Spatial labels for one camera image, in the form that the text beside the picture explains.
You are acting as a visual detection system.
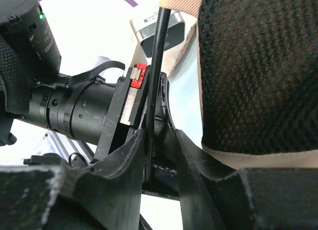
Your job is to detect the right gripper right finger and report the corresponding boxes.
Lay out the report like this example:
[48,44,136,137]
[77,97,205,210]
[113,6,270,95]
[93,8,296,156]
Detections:
[175,130,318,230]

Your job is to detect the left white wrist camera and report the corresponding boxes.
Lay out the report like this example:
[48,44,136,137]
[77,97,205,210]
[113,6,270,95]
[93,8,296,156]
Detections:
[129,11,186,59]

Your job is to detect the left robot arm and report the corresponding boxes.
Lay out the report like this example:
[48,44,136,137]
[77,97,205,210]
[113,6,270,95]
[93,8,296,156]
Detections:
[0,0,179,199]

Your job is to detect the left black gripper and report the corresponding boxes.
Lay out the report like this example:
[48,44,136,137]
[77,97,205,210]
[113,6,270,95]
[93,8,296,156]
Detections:
[28,65,179,198]

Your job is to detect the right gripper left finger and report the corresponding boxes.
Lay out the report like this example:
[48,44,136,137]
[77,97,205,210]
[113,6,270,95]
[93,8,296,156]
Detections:
[0,129,145,230]

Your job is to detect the white fluffy cushion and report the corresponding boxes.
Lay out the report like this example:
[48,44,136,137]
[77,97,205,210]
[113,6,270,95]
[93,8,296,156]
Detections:
[161,20,196,77]

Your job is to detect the beige pet tent fabric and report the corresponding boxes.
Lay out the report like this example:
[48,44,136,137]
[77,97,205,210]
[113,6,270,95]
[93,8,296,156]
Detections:
[159,0,318,169]

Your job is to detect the black tent pole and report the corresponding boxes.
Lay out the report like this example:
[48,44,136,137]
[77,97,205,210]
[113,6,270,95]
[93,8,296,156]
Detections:
[145,7,171,183]

